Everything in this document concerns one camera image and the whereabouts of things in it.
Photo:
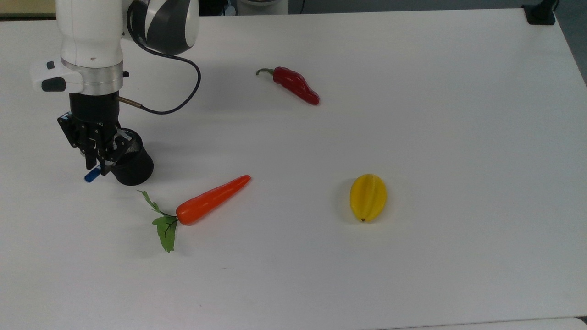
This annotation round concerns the black clamp mount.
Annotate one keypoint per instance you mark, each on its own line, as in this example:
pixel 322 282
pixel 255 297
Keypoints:
pixel 540 13

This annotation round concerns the orange carrot with green leaves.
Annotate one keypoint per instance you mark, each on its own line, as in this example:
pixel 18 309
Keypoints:
pixel 211 201

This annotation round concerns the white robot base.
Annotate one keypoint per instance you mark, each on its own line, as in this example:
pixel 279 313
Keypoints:
pixel 263 5

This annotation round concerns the red chili pepper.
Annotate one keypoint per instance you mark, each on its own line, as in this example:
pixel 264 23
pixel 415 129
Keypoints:
pixel 296 85

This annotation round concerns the yellow starfruit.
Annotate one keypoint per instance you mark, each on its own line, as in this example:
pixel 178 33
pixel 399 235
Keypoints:
pixel 368 197

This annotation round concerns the white marker with blue cap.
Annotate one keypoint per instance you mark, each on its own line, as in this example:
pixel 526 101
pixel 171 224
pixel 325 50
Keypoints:
pixel 92 175

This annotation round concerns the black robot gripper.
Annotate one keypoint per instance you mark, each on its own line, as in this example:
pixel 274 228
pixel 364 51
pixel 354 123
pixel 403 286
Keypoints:
pixel 94 114

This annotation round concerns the wooden board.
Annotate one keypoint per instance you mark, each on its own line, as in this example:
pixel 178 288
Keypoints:
pixel 27 15

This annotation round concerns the black mesh pen cup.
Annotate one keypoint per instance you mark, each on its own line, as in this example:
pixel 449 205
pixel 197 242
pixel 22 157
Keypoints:
pixel 136 172

